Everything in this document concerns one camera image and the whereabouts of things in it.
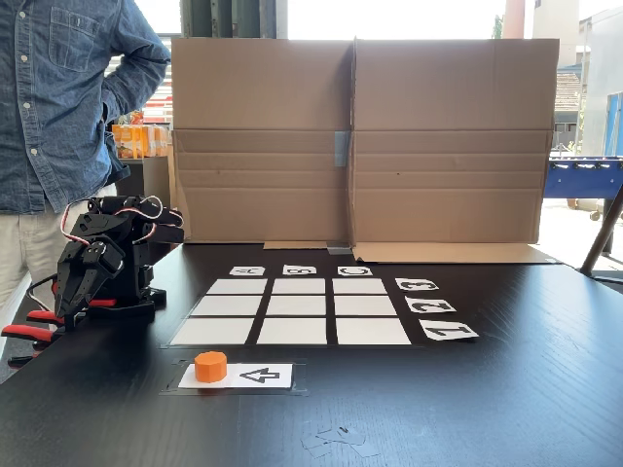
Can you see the round orange token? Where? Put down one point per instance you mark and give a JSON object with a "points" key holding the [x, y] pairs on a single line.
{"points": [[210, 367]]}

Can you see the white nine-square grid sheet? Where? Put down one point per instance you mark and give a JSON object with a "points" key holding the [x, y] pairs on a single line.
{"points": [[297, 311]]}

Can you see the orange drink cartons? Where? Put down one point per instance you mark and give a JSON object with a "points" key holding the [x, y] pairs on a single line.
{"points": [[138, 141]]}

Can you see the standing person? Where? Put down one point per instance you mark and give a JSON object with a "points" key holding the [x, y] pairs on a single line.
{"points": [[53, 97]]}

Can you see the paper sheet letter A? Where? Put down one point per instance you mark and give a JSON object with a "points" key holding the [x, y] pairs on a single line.
{"points": [[247, 271]]}

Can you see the paper sheet letter B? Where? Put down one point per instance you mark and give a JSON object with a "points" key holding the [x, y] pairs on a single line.
{"points": [[299, 270]]}

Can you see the paper sheet with arrow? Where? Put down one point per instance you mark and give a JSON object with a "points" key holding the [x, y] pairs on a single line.
{"points": [[263, 376]]}

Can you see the paper sheet letter C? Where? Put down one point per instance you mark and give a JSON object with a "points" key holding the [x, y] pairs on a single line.
{"points": [[355, 271]]}

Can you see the grey tape strip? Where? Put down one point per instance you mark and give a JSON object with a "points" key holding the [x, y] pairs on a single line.
{"points": [[342, 148]]}

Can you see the clear tape scraps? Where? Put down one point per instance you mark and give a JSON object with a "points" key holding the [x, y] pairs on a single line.
{"points": [[336, 440]]}

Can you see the paper sheet number 3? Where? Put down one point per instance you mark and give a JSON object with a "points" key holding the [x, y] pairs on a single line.
{"points": [[416, 284]]}

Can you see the paper sheet number 2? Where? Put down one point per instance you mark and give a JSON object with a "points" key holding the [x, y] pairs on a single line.
{"points": [[430, 305]]}

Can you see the brown cardboard box screen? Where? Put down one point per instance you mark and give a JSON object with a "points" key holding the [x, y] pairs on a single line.
{"points": [[438, 146]]}

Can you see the paper sheet number 1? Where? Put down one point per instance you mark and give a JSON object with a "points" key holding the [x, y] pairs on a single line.
{"points": [[448, 331]]}

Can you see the blue foosball table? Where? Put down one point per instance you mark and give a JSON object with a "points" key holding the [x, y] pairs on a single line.
{"points": [[584, 180]]}

